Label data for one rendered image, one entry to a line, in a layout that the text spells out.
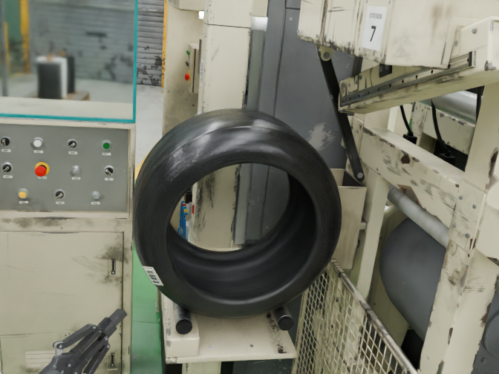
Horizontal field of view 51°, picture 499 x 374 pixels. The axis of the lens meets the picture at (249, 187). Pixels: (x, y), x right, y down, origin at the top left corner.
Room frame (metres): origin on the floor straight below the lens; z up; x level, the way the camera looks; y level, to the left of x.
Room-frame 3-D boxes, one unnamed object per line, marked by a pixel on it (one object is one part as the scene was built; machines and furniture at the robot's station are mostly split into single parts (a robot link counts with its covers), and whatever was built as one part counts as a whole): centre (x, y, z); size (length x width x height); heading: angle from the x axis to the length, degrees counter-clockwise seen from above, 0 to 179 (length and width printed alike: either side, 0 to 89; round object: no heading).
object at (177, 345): (1.36, 0.18, 0.83); 0.36 x 0.09 x 0.06; 13
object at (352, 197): (1.69, -0.28, 1.05); 0.20 x 0.15 x 0.30; 13
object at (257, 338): (1.39, 0.04, 0.80); 0.37 x 0.36 x 0.02; 103
